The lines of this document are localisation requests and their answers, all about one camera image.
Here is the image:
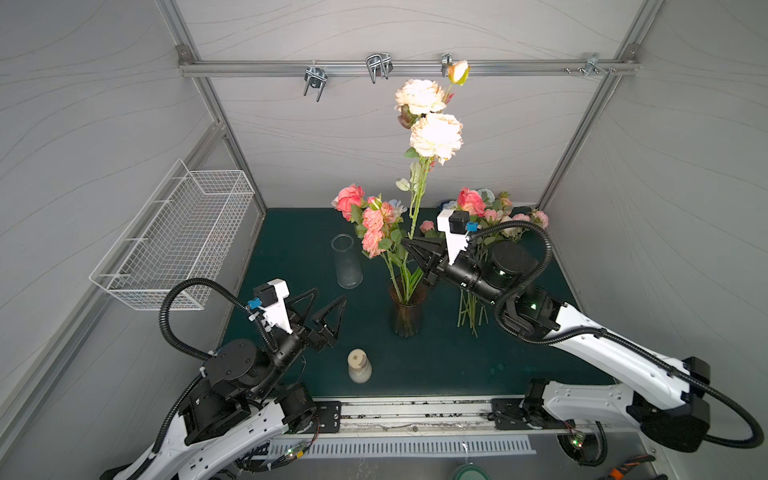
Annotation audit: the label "pink ribbed glass vase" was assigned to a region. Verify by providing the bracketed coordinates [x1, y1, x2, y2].
[389, 283, 428, 338]

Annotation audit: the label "pink carnation spray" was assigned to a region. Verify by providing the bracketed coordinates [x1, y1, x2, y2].
[358, 197, 412, 303]

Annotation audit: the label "white rose stem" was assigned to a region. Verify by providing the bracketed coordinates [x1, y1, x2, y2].
[389, 199, 408, 216]

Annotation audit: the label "large pink rose stem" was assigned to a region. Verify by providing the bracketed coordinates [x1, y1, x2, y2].
[331, 184, 365, 221]

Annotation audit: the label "tall peach peony stem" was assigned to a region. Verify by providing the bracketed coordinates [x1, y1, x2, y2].
[394, 60, 470, 239]

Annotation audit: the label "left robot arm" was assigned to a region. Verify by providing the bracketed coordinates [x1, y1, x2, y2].
[101, 278, 347, 479]

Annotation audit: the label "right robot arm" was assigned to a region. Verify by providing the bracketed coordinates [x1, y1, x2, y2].
[376, 210, 765, 453]

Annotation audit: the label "clear ribbed glass vase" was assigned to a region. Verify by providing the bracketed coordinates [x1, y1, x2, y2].
[331, 234, 363, 290]

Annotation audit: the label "cream capped bottle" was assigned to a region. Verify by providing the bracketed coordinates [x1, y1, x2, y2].
[347, 349, 373, 384]

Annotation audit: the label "small pink rose bunch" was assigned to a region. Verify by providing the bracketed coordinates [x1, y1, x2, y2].
[440, 188, 549, 337]

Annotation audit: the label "white vented strip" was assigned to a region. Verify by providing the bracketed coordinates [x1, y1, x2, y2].
[304, 434, 537, 460]

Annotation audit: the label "green round lid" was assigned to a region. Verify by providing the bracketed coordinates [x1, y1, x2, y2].
[447, 463, 490, 480]

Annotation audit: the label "metal u-bolt clamp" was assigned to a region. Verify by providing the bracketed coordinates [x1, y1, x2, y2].
[303, 66, 328, 102]

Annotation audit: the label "aluminium crossbar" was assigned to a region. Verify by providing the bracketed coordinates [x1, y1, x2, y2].
[179, 59, 641, 78]

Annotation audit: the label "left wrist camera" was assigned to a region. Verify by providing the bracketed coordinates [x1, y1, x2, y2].
[246, 279, 293, 334]

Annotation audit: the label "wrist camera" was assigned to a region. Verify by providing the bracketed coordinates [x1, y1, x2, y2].
[246, 279, 293, 334]
[437, 209, 478, 265]

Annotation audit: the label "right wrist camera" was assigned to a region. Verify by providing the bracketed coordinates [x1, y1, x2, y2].
[437, 209, 478, 265]

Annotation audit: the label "white wire basket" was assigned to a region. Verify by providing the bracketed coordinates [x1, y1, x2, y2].
[89, 159, 254, 312]

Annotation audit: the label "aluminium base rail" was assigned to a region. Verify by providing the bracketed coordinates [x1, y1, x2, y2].
[314, 395, 574, 438]

